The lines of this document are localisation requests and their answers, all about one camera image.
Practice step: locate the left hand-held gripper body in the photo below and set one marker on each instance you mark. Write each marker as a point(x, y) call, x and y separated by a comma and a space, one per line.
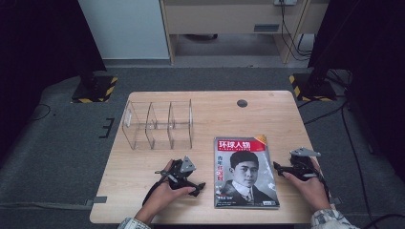
point(178, 178)

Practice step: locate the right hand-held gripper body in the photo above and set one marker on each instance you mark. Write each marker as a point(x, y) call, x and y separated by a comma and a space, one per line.
point(301, 167)

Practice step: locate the magazine with portrait cover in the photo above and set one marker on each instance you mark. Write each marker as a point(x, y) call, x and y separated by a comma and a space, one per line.
point(245, 173)

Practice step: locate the clear acrylic file rack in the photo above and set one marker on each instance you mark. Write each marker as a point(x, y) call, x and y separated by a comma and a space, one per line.
point(157, 125)

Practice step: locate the person's left hand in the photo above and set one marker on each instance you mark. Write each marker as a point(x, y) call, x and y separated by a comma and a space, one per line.
point(162, 198)

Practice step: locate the person's right hand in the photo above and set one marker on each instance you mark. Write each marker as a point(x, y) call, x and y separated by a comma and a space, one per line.
point(313, 192)

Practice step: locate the grey table grommet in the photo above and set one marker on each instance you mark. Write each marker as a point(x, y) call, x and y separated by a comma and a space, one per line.
point(242, 103)

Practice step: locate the black stand base, striped edge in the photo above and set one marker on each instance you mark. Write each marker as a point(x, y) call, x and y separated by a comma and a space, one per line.
point(95, 90)
point(313, 89)

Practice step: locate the dark curtain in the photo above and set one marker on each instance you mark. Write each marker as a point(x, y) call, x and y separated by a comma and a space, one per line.
point(372, 47)
point(38, 47)

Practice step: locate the beige wooden desk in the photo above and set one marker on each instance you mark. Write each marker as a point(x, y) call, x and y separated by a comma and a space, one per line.
point(223, 17)

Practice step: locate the white panel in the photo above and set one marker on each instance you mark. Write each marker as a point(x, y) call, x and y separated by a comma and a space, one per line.
point(124, 28)

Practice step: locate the white power strip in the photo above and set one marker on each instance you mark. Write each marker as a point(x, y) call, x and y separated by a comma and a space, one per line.
point(285, 2)

